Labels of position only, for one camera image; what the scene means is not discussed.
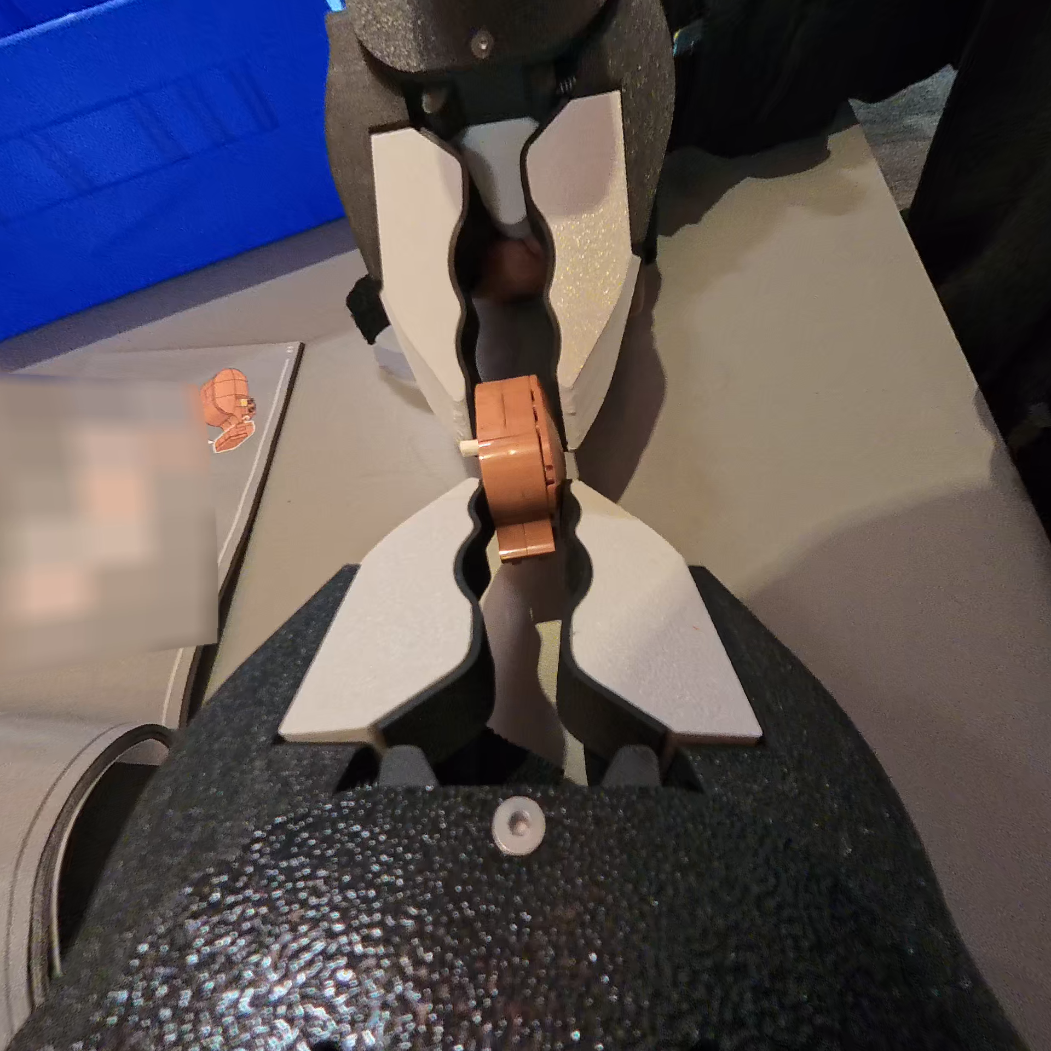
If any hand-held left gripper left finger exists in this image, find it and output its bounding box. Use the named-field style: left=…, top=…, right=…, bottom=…
left=280, top=487, right=490, bottom=743

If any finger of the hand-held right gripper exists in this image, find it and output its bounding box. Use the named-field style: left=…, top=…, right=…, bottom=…
left=368, top=120, right=481, bottom=412
left=523, top=89, right=642, bottom=446

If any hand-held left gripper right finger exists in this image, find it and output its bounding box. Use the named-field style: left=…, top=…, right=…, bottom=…
left=559, top=483, right=763, bottom=748

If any round brown brick assembly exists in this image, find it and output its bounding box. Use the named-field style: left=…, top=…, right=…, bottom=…
left=459, top=375, right=573, bottom=563

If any grey desk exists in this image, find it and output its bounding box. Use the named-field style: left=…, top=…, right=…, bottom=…
left=1, top=116, right=1051, bottom=1051

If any grey instruction booklet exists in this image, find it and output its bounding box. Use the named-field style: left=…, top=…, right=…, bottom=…
left=1, top=340, right=307, bottom=1003

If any row of blue plastic bins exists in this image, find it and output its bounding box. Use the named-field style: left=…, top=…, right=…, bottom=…
left=1, top=1, right=354, bottom=343

